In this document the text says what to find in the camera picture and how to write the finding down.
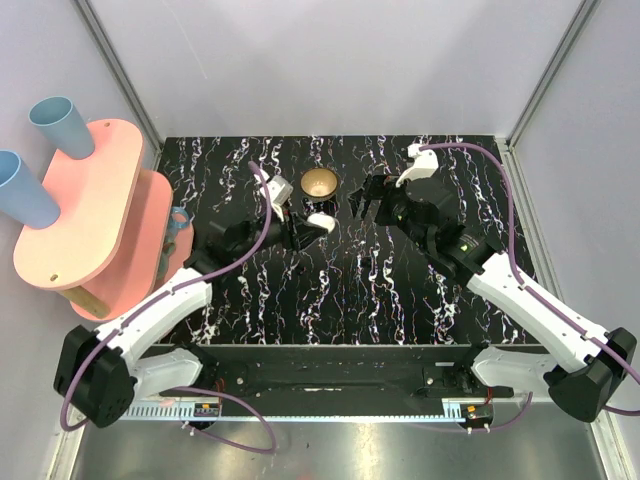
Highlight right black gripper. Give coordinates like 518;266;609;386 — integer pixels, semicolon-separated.
345;170;432;253

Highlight white earbud charging case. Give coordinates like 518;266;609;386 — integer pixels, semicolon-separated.
306;212;336;233

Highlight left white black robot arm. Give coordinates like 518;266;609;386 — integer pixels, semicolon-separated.
54;213;336;431

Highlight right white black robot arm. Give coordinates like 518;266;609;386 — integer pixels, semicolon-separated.
348;175;637;423

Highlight gold metal bowl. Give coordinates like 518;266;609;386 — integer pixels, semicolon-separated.
300;168;339;202

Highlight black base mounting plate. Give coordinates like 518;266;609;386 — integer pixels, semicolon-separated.
144;344;515;416

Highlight pink two-tier wooden shelf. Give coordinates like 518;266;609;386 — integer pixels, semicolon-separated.
13;119;173;322

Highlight rear light blue cup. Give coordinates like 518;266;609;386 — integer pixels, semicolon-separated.
28;96;95;160

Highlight light blue cup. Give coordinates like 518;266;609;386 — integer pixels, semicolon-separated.
28;96;95;160
1;150;61;229

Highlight front light blue cup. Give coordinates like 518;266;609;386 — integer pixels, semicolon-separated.
1;150;61;229

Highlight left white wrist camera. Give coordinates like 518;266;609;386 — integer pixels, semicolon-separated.
254;170;294;208

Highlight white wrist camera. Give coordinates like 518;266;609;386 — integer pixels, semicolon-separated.
254;170;294;208
395;143;439;188

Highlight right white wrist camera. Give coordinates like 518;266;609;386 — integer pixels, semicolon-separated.
395;143;439;188

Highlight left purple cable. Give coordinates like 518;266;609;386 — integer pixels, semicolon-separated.
60;160;279;454

